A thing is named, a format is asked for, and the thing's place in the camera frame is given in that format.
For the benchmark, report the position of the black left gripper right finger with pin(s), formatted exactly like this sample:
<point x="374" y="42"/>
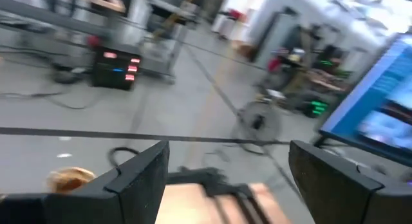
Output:
<point x="347" y="201"/>

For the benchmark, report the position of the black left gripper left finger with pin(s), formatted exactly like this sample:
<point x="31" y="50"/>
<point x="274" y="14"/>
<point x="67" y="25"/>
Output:
<point x="96" y="208"/>

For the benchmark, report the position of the tall brass candlestick holder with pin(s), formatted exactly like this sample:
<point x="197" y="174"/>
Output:
<point x="69" y="179"/>

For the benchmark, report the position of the blue-screen computer monitor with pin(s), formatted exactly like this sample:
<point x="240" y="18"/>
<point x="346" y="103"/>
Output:
<point x="370" y="95"/>

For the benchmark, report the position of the black floor fan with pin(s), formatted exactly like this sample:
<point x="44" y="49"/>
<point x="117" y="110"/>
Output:
<point x="257" y="121"/>

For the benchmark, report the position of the black computer tower with lights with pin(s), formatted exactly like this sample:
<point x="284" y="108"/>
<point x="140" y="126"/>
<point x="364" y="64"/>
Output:
<point x="112" y="76"/>

